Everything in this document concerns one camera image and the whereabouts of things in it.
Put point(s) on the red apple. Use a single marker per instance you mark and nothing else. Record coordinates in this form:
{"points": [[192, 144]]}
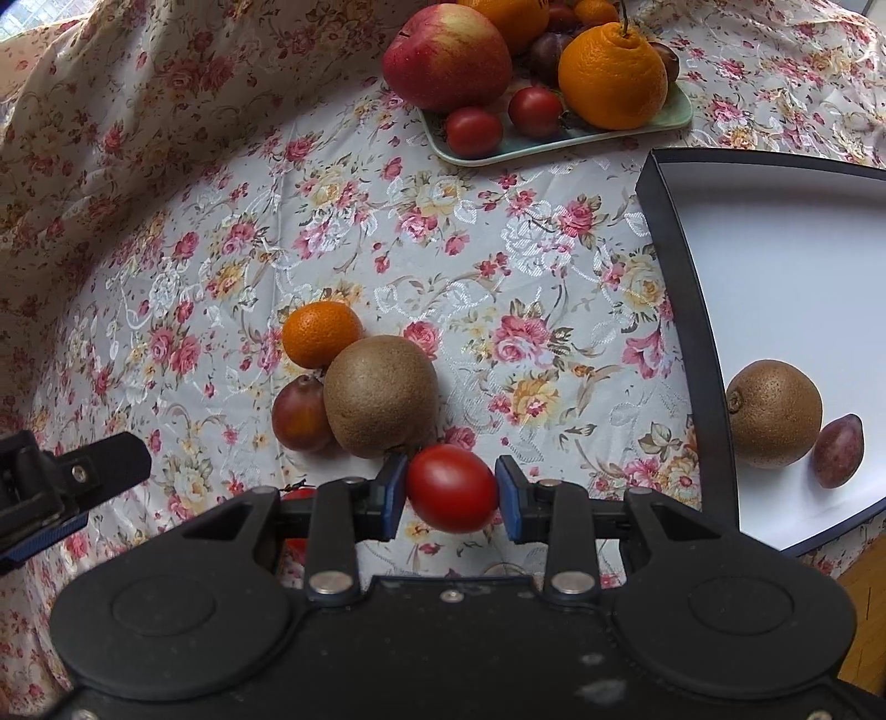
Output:
{"points": [[447, 57]]}

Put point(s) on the brown kiwi in box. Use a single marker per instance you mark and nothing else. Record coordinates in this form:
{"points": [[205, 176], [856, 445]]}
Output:
{"points": [[775, 414]]}

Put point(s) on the red tomato front of tray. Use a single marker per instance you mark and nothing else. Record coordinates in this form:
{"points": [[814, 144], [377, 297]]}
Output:
{"points": [[473, 133]]}

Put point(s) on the red-brown plum on cloth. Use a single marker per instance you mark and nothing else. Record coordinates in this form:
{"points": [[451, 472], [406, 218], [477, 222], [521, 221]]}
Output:
{"points": [[299, 418]]}

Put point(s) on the dark purple plum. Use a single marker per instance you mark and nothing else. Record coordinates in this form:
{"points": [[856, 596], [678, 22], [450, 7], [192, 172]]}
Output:
{"points": [[544, 57]]}

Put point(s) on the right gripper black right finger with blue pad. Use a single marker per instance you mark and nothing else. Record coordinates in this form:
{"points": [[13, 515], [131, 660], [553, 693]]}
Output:
{"points": [[562, 516]]}

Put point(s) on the floral tablecloth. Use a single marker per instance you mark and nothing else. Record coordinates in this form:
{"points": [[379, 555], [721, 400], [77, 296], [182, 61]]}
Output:
{"points": [[177, 177]]}

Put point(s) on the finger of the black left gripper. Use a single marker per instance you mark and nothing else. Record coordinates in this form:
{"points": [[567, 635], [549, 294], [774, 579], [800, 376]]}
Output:
{"points": [[103, 469]]}

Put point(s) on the red cherry tomato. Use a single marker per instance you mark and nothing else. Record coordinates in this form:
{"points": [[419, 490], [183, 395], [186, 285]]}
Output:
{"points": [[451, 489]]}

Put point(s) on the brown kiwi on cloth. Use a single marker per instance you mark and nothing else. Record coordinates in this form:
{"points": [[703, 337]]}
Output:
{"points": [[381, 394]]}

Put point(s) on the light green fruit tray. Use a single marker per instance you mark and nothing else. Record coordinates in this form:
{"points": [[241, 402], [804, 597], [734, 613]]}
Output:
{"points": [[676, 114]]}

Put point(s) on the black box white interior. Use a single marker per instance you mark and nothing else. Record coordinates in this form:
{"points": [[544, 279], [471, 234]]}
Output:
{"points": [[767, 255]]}

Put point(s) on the red tomato beside orange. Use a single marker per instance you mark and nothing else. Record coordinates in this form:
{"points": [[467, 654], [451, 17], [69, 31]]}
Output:
{"points": [[535, 112]]}

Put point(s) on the small mandarin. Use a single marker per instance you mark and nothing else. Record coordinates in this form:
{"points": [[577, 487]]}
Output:
{"points": [[314, 334], [592, 13]]}

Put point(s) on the large bumpy orange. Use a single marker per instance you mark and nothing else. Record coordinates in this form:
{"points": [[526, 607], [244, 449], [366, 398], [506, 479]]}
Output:
{"points": [[612, 78]]}

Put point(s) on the small mandarin on tray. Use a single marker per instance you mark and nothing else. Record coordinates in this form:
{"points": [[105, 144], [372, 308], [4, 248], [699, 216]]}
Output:
{"points": [[592, 13]]}

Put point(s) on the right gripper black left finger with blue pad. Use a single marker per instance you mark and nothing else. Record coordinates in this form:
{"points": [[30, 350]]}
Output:
{"points": [[340, 514]]}

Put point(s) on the purple plum in box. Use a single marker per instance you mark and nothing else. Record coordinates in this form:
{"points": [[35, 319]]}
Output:
{"points": [[838, 452]]}

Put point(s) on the dark plum right of tray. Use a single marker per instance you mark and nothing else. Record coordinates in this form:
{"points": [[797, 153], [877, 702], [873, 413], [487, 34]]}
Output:
{"points": [[669, 59]]}

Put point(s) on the round orange behind apple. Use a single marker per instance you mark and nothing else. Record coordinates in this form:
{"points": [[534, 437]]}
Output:
{"points": [[520, 22]]}

